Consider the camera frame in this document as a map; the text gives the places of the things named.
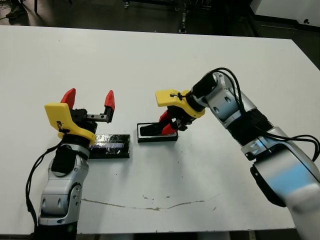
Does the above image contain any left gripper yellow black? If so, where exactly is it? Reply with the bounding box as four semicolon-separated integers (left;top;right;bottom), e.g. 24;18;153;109
44;87;116;141

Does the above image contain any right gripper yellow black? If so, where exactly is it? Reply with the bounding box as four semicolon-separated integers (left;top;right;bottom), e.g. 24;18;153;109
155;89;206;136

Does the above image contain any slim black camera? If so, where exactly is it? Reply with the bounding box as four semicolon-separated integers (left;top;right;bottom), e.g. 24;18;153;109
139;123;166;137

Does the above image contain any glossy black box lid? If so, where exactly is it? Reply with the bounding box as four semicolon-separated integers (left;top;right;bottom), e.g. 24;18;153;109
88;134;131;160

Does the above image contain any black box with white insert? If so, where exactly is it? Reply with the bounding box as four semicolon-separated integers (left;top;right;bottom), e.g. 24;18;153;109
136;121;180;144

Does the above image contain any black metal stand pole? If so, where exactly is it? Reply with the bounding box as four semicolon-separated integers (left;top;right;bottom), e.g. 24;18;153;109
178;9;188;33

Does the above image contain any olive sneaker shoe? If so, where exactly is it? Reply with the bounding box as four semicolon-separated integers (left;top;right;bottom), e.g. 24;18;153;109
5;6;27;20

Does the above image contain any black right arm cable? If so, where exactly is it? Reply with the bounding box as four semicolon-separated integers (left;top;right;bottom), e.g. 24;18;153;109
211;66;320;161

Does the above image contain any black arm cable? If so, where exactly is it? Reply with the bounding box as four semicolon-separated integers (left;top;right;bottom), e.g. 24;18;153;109
211;66;320;161
25;146;61;226

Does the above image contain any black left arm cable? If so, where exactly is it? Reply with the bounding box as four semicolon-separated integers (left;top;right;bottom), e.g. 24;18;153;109
25;146;61;226

